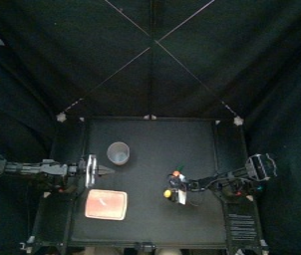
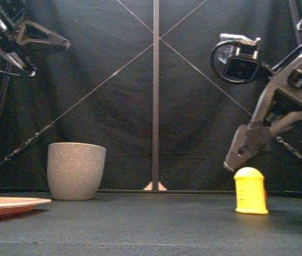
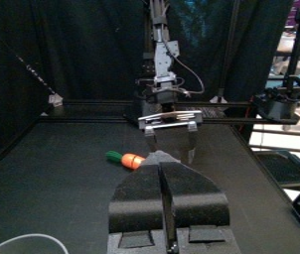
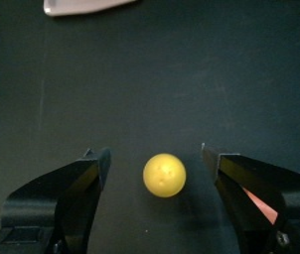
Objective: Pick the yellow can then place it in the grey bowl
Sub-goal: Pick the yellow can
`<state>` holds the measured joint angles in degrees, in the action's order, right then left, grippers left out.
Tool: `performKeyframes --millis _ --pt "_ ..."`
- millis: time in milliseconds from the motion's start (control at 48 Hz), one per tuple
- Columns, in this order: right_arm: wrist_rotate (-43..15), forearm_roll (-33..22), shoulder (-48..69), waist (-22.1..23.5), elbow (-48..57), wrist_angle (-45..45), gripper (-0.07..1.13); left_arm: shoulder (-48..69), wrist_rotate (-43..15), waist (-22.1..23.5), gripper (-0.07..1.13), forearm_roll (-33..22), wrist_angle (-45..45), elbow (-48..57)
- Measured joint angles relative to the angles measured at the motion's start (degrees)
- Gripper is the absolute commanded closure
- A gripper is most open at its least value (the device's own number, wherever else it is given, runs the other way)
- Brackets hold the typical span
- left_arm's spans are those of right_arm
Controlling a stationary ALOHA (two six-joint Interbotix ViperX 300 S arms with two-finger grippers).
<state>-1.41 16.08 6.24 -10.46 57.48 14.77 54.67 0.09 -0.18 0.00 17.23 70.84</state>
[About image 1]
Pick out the grey plastic bowl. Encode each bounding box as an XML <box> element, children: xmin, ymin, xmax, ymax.
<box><xmin>106</xmin><ymin>140</ymin><xmax>133</xmax><ymax>166</ymax></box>

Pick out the orange toy carrot green top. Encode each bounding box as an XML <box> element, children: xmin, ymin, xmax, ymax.
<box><xmin>170</xmin><ymin>164</ymin><xmax>187</xmax><ymax>178</ymax></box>

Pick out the pink tray white rim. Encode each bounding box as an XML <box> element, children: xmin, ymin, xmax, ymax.
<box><xmin>85</xmin><ymin>188</ymin><xmax>130</xmax><ymax>222</ymax></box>

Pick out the white diagonal cord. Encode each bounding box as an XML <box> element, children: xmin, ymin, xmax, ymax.
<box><xmin>104</xmin><ymin>0</ymin><xmax>244</xmax><ymax>122</ymax></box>
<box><xmin>61</xmin><ymin>0</ymin><xmax>216</xmax><ymax>117</ymax></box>

